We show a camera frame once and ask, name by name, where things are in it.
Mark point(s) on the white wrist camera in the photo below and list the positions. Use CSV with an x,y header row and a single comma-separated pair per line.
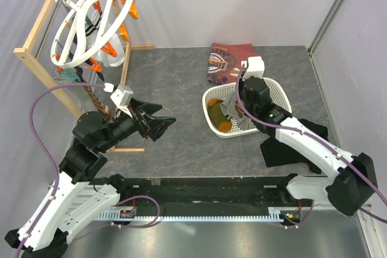
x,y
253,67
121,96

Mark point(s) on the brown striped sock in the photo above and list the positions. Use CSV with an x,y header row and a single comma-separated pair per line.
x,y
101,108
238,111

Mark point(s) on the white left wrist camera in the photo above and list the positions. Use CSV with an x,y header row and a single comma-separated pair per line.
x,y
121,96

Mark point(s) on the red printed t-shirt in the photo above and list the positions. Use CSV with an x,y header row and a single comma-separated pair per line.
x,y
225,62

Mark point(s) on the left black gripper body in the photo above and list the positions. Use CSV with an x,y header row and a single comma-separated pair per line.
x,y
147,129

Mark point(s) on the black folded garment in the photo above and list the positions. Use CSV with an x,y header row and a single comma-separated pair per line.
x,y
276,153

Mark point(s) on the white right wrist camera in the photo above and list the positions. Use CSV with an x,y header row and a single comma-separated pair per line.
x,y
253,67

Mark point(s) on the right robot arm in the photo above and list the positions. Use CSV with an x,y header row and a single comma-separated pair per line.
x,y
349,180

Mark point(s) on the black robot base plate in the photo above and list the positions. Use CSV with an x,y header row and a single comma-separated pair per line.
x,y
210,196

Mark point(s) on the slotted cable duct rail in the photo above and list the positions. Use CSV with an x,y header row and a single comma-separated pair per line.
x,y
116,215

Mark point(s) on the white perforated plastic basket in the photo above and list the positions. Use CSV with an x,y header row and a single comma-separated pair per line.
x,y
277,94

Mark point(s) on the white sock black stripes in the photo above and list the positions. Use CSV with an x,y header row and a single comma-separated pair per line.
x,y
112,54

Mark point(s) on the white round sock hanger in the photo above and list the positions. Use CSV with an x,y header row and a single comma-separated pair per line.
x,y
69,46

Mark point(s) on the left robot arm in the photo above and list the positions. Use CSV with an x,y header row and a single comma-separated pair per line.
x,y
53,225

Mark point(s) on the grey sock black stripes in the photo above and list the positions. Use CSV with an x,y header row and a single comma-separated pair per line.
x,y
245,125

